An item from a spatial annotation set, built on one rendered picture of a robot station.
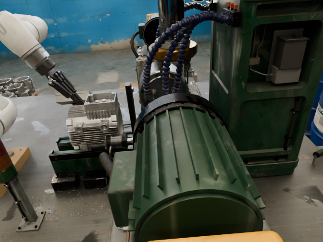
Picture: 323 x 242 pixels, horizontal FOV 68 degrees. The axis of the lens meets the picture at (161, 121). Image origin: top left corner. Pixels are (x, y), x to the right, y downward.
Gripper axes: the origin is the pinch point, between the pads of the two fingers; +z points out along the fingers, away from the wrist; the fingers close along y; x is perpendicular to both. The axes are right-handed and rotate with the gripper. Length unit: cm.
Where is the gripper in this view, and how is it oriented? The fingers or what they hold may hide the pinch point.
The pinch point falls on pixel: (78, 100)
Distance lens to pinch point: 111.6
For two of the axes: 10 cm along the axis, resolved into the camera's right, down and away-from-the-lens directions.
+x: -8.3, 5.0, 2.5
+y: -0.5, -5.1, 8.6
